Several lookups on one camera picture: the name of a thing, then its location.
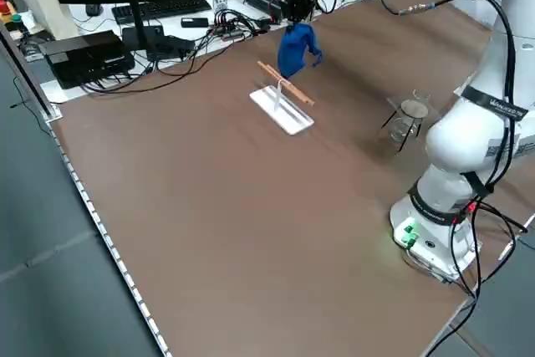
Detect black arm cable silver connector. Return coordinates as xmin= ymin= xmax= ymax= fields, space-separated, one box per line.
xmin=374 ymin=0 xmax=519 ymax=191

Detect black cable hub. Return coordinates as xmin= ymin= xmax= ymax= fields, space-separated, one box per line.
xmin=211 ymin=9 xmax=273 ymax=43

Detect white rag rack wooden bars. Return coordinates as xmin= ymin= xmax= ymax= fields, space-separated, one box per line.
xmin=249 ymin=60 xmax=316 ymax=137

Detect clear glass beaker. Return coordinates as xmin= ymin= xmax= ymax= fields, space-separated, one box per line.
xmin=390 ymin=116 xmax=420 ymax=143

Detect blue rag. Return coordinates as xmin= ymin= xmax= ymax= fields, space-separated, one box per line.
xmin=276 ymin=22 xmax=324 ymax=80

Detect long black table cable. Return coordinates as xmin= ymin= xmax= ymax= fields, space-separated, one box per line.
xmin=81 ymin=34 xmax=252 ymax=95

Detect black tripod stand with gauze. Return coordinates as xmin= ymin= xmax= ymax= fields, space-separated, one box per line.
xmin=380 ymin=95 xmax=442 ymax=152

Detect black base cable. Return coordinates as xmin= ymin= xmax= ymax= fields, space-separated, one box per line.
xmin=424 ymin=196 xmax=528 ymax=357

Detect black keyboard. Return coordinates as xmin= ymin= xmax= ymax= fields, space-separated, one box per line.
xmin=111 ymin=0 xmax=213 ymax=26

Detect black docking box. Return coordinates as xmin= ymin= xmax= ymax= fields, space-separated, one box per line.
xmin=40 ymin=29 xmax=135 ymax=90

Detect aluminium frame rail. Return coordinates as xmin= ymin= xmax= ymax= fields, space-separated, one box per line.
xmin=0 ymin=22 xmax=63 ymax=123

